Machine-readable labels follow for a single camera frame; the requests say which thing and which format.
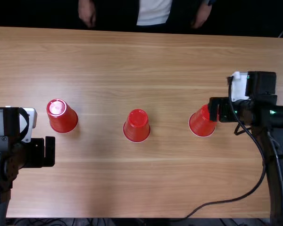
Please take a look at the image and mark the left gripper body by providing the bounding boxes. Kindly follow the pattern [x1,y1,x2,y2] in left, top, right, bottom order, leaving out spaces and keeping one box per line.
[20,137,47,169]

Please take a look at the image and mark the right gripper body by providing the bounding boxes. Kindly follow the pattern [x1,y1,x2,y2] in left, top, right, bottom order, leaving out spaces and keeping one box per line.
[216,96,239,123]

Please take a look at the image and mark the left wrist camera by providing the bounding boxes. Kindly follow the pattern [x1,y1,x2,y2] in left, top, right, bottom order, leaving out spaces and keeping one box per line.
[18,107,38,144]

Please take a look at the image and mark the red cup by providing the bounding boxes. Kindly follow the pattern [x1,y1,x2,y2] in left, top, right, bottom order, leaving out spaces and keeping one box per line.
[46,98,79,134]
[188,104,219,138]
[122,108,151,144]

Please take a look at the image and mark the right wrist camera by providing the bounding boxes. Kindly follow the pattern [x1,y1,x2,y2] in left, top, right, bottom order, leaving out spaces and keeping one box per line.
[230,71,251,103]

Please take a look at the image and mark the person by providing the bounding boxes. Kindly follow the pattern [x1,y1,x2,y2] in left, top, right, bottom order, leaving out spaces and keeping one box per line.
[77,0,214,30]

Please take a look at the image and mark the black cable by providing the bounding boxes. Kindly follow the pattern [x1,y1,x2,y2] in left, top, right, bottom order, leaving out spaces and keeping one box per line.
[176,75,267,222]

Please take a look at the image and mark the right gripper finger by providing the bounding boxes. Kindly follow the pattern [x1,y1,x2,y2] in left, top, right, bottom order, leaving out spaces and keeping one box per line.
[208,97,220,122]

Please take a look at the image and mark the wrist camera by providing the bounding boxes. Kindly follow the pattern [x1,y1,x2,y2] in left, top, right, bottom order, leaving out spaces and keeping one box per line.
[18,107,38,144]
[230,71,251,103]

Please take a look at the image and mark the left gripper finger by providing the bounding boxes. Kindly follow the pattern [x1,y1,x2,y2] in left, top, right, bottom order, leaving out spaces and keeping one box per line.
[45,136,56,168]

